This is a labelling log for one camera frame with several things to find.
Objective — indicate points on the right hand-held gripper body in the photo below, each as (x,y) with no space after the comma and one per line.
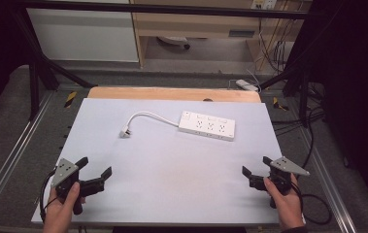
(286,166)

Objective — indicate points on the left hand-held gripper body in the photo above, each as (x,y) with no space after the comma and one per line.
(64,171)

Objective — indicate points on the person's left hand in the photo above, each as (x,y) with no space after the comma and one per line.
(60,210)

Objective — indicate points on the person's right hand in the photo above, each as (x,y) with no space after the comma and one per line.
(286,207)

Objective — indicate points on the light grey table mat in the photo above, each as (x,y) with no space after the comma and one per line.
(172,174)

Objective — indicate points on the black metal stand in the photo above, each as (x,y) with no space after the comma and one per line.
(303,93)
(34,87)

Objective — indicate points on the white floor power strip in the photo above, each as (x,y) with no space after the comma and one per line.
(246,85)

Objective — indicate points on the wooden table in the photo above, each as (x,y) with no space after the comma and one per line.
(172,93)

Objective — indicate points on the white cabinet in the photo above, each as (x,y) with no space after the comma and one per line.
(84,35)

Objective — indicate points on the white device under desk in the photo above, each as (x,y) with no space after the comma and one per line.
(173,41)

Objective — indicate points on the wooden desk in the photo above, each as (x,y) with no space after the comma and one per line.
(197,24)

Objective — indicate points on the aluminium rail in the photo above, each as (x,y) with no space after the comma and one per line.
(330,181)
(13,152)

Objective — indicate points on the white wall socket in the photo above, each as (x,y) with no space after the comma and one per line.
(264,4)

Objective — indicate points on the black metal frame bar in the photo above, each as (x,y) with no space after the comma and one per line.
(172,8)

